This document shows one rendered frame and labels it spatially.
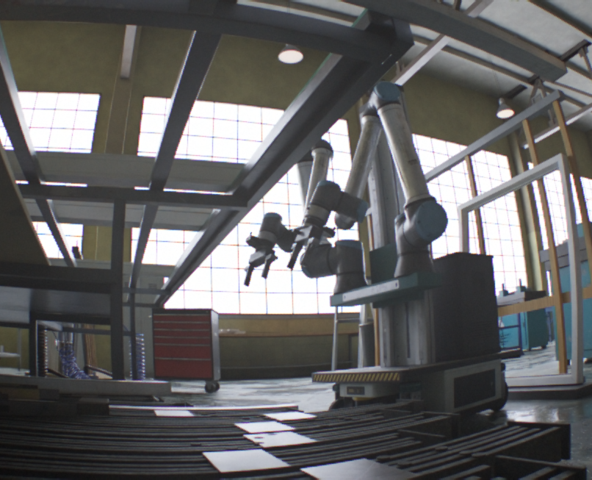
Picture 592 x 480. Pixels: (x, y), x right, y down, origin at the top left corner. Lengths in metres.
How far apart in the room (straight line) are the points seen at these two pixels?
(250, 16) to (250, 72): 11.23
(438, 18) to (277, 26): 0.23
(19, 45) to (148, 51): 3.42
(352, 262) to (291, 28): 1.89
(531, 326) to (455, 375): 7.52
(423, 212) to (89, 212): 1.25
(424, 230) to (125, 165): 1.15
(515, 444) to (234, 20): 0.53
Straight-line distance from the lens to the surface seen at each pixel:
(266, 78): 11.87
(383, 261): 2.38
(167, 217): 1.67
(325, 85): 0.78
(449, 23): 0.69
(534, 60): 0.81
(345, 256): 2.40
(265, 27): 0.60
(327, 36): 0.62
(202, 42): 0.67
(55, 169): 1.28
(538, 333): 9.73
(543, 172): 3.23
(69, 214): 1.65
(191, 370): 5.29
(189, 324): 5.31
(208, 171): 1.30
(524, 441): 0.35
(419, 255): 2.04
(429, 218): 1.88
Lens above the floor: 0.41
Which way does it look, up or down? 15 degrees up
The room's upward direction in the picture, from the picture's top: 2 degrees counter-clockwise
